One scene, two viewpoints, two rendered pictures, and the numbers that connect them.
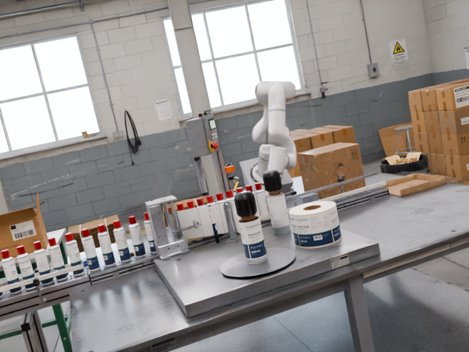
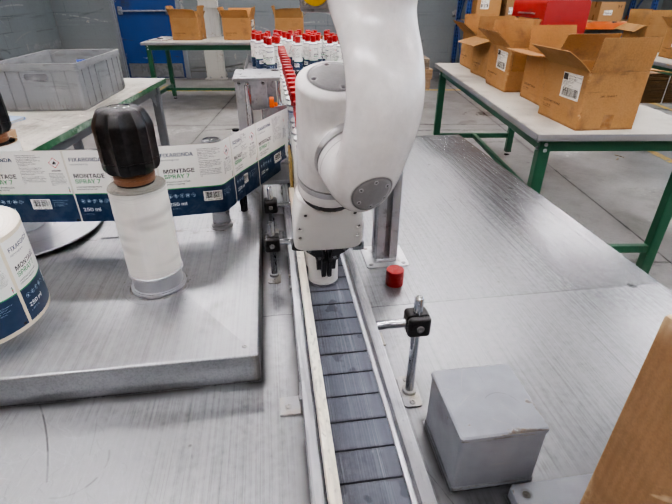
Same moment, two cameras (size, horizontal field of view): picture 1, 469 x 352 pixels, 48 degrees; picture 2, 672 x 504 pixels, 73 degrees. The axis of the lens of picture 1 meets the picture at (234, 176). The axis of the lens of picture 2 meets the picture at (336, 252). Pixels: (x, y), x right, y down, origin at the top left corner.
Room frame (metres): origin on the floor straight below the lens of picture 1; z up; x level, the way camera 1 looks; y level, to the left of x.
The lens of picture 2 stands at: (2.80, -0.76, 1.32)
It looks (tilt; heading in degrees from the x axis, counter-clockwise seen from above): 30 degrees down; 99
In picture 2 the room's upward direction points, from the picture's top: straight up
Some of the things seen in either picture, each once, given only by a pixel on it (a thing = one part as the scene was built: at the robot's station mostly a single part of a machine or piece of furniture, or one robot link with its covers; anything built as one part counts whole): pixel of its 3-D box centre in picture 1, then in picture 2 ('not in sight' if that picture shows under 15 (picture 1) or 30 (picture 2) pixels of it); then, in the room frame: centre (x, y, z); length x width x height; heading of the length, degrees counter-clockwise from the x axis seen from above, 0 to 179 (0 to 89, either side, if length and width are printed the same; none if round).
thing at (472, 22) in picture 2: not in sight; (483, 41); (3.35, 3.29, 0.97); 0.45 x 0.40 x 0.37; 11
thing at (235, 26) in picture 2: not in sight; (238, 22); (0.65, 5.24, 0.96); 0.43 x 0.42 x 0.37; 7
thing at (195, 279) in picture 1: (257, 257); (98, 246); (2.19, -0.02, 0.86); 0.80 x 0.67 x 0.05; 107
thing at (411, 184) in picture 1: (408, 184); not in sight; (2.93, -0.97, 0.85); 0.30 x 0.26 x 0.04; 107
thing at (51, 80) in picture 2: not in sight; (66, 77); (0.98, 1.56, 0.91); 0.60 x 0.40 x 0.22; 103
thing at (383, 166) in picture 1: (406, 179); not in sight; (4.89, -1.60, 0.43); 0.44 x 0.43 x 0.39; 9
